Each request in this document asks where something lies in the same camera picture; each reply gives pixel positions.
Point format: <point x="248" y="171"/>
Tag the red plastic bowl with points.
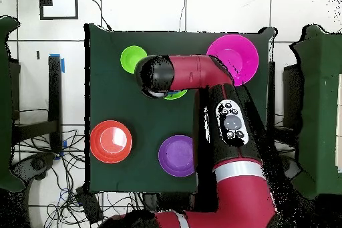
<point x="101" y="154"/>

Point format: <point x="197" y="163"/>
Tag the large pink plastic bowl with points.
<point x="240" y="54"/>

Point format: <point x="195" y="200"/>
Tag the black floor box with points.
<point x="89" y="206"/>

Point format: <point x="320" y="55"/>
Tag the small green plastic bowl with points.
<point x="129" y="58"/>

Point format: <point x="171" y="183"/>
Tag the black pedestal leg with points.
<point x="37" y="163"/>
<point x="292" y="169"/>

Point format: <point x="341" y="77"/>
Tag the purple plastic bowl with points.
<point x="176" y="155"/>

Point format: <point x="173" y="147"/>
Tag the blue tape strip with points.
<point x="62" y="64"/>

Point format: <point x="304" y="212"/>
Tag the green cloth side table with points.
<point x="5" y="105"/>
<point x="320" y="105"/>

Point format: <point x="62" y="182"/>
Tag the dark green table cloth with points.
<point x="112" y="38"/>

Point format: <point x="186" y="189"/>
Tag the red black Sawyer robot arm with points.
<point x="240" y="198"/>

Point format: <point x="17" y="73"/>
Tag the large green plastic bowl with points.
<point x="175" y="96"/>

